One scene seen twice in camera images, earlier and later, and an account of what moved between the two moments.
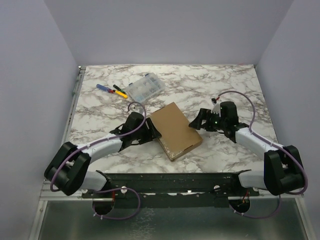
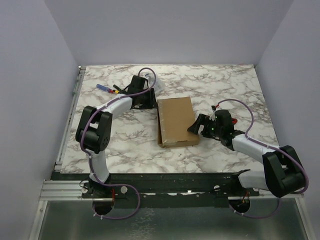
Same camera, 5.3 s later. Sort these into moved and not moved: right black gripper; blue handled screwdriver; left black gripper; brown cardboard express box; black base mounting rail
Moved: brown cardboard express box; left black gripper; right black gripper
Not moved: black base mounting rail; blue handled screwdriver
